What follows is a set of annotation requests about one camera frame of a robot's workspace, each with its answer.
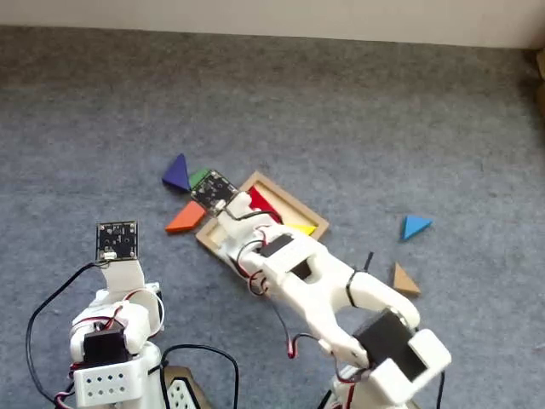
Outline square wooden tray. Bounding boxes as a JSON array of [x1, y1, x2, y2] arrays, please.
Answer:
[[195, 170, 330, 281]]

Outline green tangram piece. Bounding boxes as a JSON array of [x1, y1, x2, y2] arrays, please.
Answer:
[[188, 167, 213, 192]]

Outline red triangle piece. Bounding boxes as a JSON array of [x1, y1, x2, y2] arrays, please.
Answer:
[[248, 186, 283, 224]]

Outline yellow triangle piece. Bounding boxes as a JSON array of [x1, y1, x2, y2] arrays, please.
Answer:
[[284, 223, 318, 237]]

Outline orange parallelogram piece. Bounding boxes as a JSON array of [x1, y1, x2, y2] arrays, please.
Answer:
[[164, 200, 207, 234]]

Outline dark blue triangle piece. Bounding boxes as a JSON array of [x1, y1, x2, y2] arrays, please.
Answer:
[[162, 153, 192, 192]]

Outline light blue triangle piece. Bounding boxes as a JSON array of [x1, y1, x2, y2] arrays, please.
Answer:
[[400, 215, 434, 242]]

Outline brown wooden triangle piece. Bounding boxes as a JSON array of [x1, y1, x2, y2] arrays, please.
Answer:
[[392, 262, 422, 297]]

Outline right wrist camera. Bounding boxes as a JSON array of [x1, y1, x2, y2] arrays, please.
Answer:
[[190, 170, 239, 217]]

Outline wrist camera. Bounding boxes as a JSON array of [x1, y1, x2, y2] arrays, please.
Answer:
[[95, 220, 140, 262], [190, 170, 239, 217]]

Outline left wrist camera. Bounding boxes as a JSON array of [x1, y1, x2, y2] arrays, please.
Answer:
[[95, 220, 140, 262]]

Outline black cable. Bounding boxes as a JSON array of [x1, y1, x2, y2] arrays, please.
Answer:
[[161, 343, 240, 409]]

